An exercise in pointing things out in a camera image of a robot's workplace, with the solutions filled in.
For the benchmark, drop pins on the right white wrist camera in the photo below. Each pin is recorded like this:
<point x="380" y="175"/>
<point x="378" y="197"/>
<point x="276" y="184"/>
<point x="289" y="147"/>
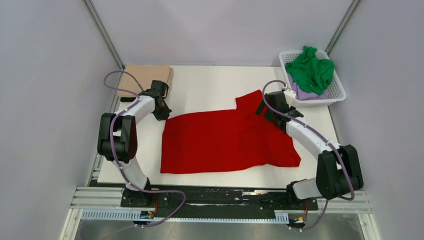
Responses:
<point x="289" y="95"/>

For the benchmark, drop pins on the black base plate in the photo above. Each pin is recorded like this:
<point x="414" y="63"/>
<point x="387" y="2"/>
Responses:
<point x="214" y="201"/>

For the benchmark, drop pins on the folded beige t shirt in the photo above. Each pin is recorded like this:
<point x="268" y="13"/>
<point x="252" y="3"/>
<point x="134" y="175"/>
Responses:
<point x="145" y="74"/>

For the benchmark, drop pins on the green t shirt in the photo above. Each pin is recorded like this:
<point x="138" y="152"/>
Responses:
<point x="311" y="74"/>

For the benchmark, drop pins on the aluminium frame post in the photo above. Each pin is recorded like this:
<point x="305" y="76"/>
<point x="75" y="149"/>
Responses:
<point x="350" y="12"/>
<point x="92" y="11"/>

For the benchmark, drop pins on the red t shirt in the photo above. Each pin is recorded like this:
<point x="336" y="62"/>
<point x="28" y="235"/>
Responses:
<point x="225" y="140"/>

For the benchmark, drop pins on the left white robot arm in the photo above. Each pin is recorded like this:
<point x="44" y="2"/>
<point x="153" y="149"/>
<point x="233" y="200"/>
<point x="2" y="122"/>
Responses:
<point x="118" y="141"/>

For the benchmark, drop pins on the left aluminium frame post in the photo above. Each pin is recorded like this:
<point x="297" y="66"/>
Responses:
<point x="92" y="11"/>

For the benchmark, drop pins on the right aluminium frame post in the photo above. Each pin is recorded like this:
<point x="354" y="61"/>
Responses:
<point x="350" y="12"/>

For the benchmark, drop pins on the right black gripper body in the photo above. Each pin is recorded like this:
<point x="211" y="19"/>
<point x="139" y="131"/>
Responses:
<point x="269" y="114"/>

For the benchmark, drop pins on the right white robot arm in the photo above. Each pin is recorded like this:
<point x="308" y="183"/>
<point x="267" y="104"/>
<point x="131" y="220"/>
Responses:
<point x="338" y="171"/>

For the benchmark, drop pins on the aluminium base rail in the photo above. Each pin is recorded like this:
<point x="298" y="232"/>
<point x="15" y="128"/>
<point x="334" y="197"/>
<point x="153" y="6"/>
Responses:
<point x="110" y="198"/>

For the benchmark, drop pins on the white plastic basket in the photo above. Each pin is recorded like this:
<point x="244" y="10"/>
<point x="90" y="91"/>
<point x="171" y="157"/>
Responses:
<point x="334" y="93"/>

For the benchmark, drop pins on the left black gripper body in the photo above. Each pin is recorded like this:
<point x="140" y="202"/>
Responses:
<point x="163" y="112"/>

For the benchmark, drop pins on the white slotted cable duct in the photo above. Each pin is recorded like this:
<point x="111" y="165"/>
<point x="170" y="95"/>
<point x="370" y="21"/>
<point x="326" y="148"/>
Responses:
<point x="277" y="217"/>

